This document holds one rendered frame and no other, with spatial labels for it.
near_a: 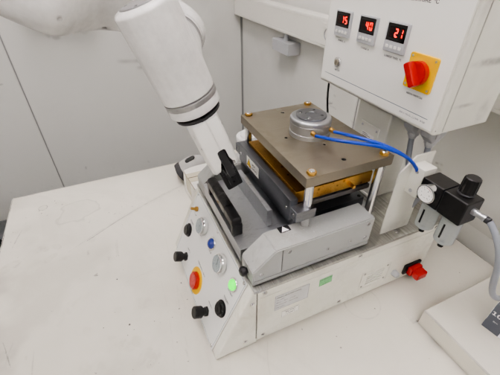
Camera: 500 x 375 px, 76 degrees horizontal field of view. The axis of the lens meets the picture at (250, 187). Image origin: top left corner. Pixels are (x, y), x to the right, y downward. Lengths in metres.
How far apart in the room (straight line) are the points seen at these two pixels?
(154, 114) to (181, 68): 1.63
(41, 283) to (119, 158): 1.34
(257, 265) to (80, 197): 0.77
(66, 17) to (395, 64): 0.51
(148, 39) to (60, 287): 0.65
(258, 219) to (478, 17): 0.46
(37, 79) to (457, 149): 1.84
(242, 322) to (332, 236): 0.23
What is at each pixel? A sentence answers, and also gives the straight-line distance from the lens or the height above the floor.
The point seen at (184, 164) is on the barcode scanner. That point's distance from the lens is 1.11.
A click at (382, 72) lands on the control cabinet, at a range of 0.67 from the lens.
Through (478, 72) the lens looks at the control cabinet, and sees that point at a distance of 0.62.
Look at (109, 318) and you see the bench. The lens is 0.82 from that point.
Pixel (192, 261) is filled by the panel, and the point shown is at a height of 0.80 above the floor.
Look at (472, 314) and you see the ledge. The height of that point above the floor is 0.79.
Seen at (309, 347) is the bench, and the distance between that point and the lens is 0.74.
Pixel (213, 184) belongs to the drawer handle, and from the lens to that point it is 0.66.
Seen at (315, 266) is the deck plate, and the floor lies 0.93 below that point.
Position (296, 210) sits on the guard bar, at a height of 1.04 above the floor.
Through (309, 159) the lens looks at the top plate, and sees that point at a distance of 0.56.
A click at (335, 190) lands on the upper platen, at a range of 0.62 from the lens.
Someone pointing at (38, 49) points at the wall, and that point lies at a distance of 1.97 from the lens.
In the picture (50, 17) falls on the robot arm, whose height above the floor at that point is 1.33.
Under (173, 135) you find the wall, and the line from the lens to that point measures 2.16.
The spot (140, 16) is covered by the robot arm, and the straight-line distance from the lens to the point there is 0.44.
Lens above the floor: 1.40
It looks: 36 degrees down
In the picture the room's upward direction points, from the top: straight up
